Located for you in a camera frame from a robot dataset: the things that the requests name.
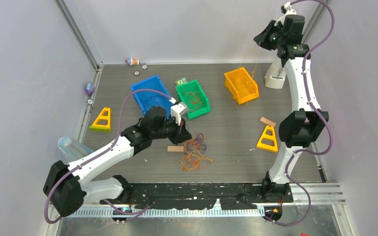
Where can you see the yellow triangular toy left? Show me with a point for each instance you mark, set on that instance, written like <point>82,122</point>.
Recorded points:
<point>103,121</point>

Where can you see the white metronome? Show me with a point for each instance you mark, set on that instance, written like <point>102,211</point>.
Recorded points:
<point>275,76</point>

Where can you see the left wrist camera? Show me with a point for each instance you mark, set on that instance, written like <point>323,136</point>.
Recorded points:
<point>177,111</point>

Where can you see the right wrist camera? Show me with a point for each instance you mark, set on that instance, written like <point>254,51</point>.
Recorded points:
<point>286,10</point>

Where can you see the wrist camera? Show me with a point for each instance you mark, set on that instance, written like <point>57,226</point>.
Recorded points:
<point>286,10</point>
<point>177,111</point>

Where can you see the green gear toy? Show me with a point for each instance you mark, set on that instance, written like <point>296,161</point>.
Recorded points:
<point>181,81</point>

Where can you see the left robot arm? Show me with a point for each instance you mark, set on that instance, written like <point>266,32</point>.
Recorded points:
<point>69,186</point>

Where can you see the yellow triangular toy right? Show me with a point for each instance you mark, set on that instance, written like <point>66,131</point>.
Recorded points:
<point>268,140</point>

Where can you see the small toy figurine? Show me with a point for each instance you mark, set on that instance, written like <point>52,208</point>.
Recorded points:
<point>132,62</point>

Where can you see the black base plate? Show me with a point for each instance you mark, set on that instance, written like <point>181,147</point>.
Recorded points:
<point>199,196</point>

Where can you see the purple round toy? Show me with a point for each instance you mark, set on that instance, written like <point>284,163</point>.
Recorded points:
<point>89,88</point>

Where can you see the yellow triangular toy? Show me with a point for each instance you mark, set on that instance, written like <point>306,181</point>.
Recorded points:
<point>268,140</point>
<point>103,121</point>

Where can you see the blue plastic bin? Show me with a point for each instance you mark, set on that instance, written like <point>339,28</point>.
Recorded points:
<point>147,99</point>

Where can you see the small wooden block right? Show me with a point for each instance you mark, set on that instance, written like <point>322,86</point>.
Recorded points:
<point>267,122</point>

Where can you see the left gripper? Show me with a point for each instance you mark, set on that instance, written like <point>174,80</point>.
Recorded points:
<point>181,134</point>

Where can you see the green plastic bin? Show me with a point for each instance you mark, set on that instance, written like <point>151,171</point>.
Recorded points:
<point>192,94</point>

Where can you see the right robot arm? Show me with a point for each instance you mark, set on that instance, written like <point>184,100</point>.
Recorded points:
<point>306,121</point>

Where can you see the clear blue plastic container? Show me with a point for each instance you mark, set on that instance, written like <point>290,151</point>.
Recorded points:
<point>73,149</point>

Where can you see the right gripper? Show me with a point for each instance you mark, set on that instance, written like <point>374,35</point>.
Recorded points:
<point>261,39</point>

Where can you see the orange plastic bin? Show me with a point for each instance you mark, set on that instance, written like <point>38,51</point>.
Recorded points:
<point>241,85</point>

